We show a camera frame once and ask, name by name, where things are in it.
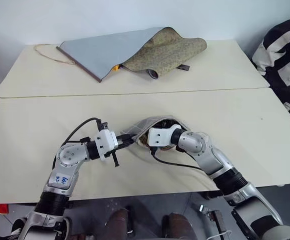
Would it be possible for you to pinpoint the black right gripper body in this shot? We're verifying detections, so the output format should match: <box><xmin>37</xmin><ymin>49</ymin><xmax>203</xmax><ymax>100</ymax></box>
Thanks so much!
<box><xmin>150</xmin><ymin>145</ymin><xmax>176</xmax><ymax>152</ymax></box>

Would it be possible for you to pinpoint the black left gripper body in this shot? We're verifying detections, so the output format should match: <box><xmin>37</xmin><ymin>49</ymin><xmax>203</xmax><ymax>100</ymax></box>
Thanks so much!
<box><xmin>104</xmin><ymin>134</ymin><xmax>124</xmax><ymax>168</ymax></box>

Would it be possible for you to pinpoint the grey plaid pouch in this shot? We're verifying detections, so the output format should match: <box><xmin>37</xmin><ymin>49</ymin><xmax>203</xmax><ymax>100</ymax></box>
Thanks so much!
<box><xmin>120</xmin><ymin>115</ymin><xmax>193</xmax><ymax>152</ymax></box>

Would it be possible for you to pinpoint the dark brown rounded shape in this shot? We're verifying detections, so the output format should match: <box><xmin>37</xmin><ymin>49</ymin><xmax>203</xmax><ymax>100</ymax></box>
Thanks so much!
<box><xmin>161</xmin><ymin>212</ymin><xmax>198</xmax><ymax>240</ymax></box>
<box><xmin>104</xmin><ymin>206</ymin><xmax>135</xmax><ymax>240</ymax></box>

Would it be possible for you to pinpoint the grey scroll with brocade back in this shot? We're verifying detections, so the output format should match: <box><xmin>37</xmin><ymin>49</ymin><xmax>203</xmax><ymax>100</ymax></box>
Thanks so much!
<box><xmin>55</xmin><ymin>25</ymin><xmax>208</xmax><ymax>83</ymax></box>

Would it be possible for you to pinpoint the black and white bag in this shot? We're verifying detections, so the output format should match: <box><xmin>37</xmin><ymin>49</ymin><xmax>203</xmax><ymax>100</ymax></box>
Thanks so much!
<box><xmin>251</xmin><ymin>15</ymin><xmax>290</xmax><ymax>131</ymax></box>

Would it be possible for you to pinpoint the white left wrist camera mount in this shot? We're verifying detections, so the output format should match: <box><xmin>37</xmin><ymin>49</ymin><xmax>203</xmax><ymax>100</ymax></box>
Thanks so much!
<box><xmin>94</xmin><ymin>129</ymin><xmax>119</xmax><ymax>161</ymax></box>

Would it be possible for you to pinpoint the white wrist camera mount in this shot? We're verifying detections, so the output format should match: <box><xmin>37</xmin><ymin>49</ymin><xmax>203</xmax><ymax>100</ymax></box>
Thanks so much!
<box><xmin>147</xmin><ymin>124</ymin><xmax>182</xmax><ymax>147</ymax></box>
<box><xmin>94</xmin><ymin>129</ymin><xmax>119</xmax><ymax>161</ymax></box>

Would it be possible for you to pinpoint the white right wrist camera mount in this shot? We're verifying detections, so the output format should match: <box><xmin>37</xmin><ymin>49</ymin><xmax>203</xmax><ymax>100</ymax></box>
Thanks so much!
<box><xmin>147</xmin><ymin>124</ymin><xmax>182</xmax><ymax>147</ymax></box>

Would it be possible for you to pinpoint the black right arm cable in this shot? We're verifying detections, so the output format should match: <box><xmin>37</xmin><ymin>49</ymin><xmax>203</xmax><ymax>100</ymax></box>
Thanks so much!
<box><xmin>150</xmin><ymin>147</ymin><xmax>208</xmax><ymax>173</ymax></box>

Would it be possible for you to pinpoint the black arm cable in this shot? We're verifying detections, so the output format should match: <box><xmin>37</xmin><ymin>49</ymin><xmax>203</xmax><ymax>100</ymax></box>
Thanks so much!
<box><xmin>150</xmin><ymin>147</ymin><xmax>208</xmax><ymax>173</ymax></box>
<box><xmin>51</xmin><ymin>117</ymin><xmax>108</xmax><ymax>173</ymax></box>

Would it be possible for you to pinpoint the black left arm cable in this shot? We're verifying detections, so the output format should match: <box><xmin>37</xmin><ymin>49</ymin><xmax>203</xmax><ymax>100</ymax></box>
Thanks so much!
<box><xmin>51</xmin><ymin>117</ymin><xmax>108</xmax><ymax>173</ymax></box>

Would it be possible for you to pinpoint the metal bracket under table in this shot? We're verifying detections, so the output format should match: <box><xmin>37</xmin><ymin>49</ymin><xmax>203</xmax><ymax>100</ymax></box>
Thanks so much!
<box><xmin>190</xmin><ymin>199</ymin><xmax>225</xmax><ymax>235</ymax></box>

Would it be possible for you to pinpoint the thin white cable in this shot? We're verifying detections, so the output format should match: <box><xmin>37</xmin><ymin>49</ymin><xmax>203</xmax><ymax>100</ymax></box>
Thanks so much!
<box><xmin>208</xmin><ymin>230</ymin><xmax>233</xmax><ymax>240</ymax></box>

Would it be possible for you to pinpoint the beige scroll hanging cord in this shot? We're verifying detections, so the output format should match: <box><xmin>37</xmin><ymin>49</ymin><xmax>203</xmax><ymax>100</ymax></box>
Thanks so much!
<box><xmin>33</xmin><ymin>44</ymin><xmax>75</xmax><ymax>66</ymax></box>

